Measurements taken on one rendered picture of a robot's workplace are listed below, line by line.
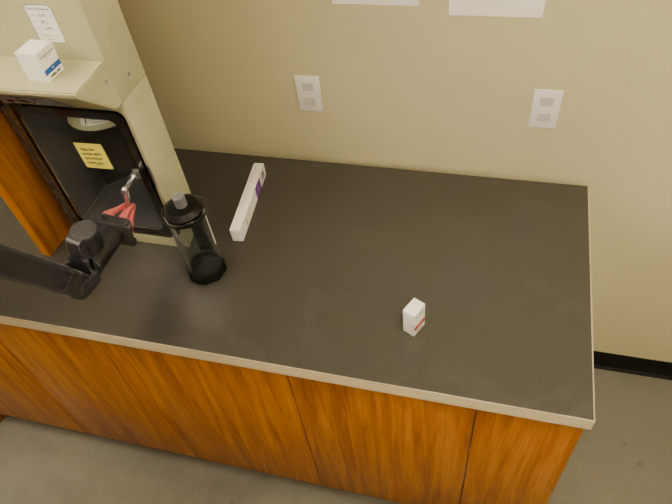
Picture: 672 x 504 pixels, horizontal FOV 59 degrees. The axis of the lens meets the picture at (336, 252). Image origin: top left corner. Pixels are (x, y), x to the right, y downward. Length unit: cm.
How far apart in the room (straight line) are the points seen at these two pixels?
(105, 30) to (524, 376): 112
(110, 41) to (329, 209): 71
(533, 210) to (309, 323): 68
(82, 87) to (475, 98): 94
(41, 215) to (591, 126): 146
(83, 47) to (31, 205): 55
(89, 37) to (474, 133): 98
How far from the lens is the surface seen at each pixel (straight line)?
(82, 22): 131
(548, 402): 135
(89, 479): 253
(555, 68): 159
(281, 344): 142
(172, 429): 210
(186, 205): 143
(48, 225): 181
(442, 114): 168
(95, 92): 131
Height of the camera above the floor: 211
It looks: 49 degrees down
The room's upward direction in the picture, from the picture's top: 8 degrees counter-clockwise
